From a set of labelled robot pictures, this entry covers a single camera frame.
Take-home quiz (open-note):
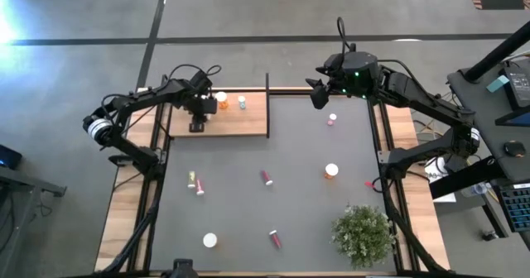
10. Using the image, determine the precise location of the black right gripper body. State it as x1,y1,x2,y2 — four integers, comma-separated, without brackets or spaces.
322,62,354,98

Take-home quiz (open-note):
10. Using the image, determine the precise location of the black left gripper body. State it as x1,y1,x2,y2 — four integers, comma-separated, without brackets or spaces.
187,96,219,123

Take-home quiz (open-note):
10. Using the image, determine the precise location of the grey table mat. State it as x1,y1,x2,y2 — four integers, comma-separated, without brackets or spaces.
148,93,398,273

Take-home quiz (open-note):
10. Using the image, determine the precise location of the white paper sheet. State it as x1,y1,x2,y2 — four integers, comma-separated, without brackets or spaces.
424,157,457,204

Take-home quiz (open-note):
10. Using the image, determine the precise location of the black power supply box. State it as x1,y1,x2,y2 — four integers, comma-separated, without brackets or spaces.
445,151,471,174

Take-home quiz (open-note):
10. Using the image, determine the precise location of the potted green plant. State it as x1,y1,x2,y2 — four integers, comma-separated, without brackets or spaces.
330,204,397,270

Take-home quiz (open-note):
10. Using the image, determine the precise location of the dark grey desk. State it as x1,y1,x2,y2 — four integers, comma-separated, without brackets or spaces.
446,58,530,184

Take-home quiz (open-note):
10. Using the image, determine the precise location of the black desk leg foot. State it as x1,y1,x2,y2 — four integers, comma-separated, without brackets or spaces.
428,156,510,240

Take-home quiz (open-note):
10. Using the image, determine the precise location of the small teal box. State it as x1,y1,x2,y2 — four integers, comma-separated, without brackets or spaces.
485,74,510,94

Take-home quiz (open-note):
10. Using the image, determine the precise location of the black vertical pole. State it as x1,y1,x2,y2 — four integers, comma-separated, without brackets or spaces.
463,21,530,83

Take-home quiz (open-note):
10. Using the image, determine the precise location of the grey side desk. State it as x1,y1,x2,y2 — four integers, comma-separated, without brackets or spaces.
0,165,68,278

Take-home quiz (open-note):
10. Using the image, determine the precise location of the clear plastic water bottle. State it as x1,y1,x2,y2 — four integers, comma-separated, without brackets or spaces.
460,182,489,199

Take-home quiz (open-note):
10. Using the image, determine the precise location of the black power adapter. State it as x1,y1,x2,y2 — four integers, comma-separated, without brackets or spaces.
503,66,530,109

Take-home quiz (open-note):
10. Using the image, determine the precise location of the black computer mouse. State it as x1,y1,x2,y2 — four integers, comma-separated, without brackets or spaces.
503,140,527,158

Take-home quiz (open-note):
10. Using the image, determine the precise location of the black computer tower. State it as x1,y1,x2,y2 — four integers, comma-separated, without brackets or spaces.
0,144,24,171

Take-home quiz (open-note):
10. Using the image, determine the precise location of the backlit keyboard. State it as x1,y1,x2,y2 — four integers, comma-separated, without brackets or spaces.
494,182,530,233

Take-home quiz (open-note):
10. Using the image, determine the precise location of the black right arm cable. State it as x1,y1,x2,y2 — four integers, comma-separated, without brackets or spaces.
335,16,358,55

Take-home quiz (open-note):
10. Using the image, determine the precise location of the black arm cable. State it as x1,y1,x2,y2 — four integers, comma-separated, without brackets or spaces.
335,16,358,55
165,64,223,84

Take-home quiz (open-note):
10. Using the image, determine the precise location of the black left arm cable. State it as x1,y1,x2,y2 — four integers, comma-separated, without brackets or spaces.
165,64,223,84

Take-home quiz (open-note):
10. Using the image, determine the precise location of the black aluminium table frame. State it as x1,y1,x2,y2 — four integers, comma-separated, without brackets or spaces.
94,85,452,278

